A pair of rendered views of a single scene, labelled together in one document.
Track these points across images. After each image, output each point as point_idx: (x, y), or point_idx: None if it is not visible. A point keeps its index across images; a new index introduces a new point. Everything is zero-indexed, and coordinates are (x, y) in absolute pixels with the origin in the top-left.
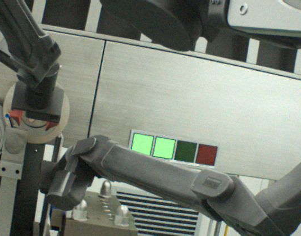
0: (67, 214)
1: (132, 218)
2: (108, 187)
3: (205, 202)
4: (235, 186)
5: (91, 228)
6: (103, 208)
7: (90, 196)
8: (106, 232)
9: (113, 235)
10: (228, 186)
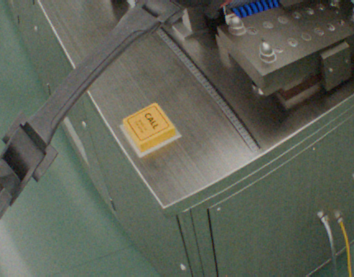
0: (226, 21)
1: (324, 56)
2: None
3: (25, 133)
4: (7, 142)
5: (233, 46)
6: (309, 30)
7: (339, 12)
8: (243, 58)
9: (247, 64)
10: (2, 139)
